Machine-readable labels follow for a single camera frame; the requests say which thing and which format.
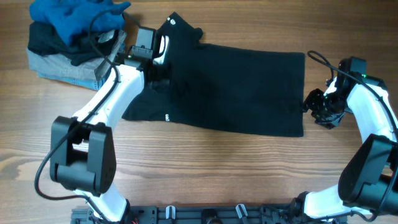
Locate black t-shirt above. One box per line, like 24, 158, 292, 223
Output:
123, 13, 305, 137

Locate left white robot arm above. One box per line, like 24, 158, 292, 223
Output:
49, 27, 170, 223

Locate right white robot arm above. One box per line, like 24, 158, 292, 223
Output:
288, 51, 397, 223

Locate light blue denim garment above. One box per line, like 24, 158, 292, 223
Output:
26, 49, 111, 90

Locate grey folded garment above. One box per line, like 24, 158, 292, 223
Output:
25, 29, 128, 82

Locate blue crumpled garment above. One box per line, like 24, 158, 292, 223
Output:
29, 0, 131, 46

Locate black folded garment in pile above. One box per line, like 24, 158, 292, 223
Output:
27, 22, 119, 66

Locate dark metal base rail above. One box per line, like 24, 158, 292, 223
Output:
70, 203, 312, 224

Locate right white rail clip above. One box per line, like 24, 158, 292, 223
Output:
235, 203, 248, 219

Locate white rail clip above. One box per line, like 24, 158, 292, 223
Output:
165, 205, 176, 220
235, 203, 248, 219

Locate left white rail clip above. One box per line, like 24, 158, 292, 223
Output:
165, 205, 176, 220

